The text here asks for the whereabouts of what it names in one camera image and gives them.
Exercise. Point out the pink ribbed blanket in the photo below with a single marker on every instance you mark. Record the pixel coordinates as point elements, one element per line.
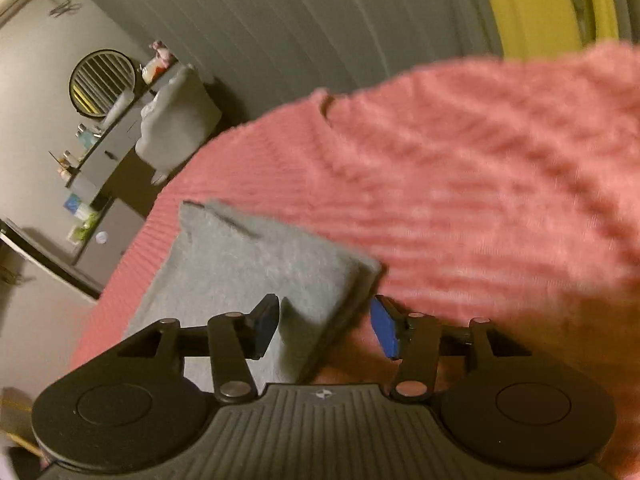
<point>450,195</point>

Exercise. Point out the pink plush toy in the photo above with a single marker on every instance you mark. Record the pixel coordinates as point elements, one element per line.
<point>161,52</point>

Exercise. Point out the yellow curtain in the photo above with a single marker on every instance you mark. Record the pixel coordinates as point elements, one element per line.
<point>547,5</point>

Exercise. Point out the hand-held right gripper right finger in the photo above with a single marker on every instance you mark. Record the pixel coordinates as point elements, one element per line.
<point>384,324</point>

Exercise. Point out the grey towel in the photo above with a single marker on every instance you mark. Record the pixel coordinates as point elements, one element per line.
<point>260,280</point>

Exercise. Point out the blue tissue box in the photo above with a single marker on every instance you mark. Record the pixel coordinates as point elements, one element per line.
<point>75,206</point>

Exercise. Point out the round black-framed mirror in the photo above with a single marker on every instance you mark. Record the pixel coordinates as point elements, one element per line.
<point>102,80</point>

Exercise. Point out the grey upholstered chair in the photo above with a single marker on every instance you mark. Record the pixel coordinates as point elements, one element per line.
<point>176,120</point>

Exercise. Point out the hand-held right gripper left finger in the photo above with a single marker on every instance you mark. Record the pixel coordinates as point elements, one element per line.
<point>266,321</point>

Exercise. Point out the grey dresser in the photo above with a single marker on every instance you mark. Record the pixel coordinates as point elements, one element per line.
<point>107,180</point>

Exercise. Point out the clear glass bottle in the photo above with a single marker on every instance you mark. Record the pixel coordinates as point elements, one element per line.
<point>83,136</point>

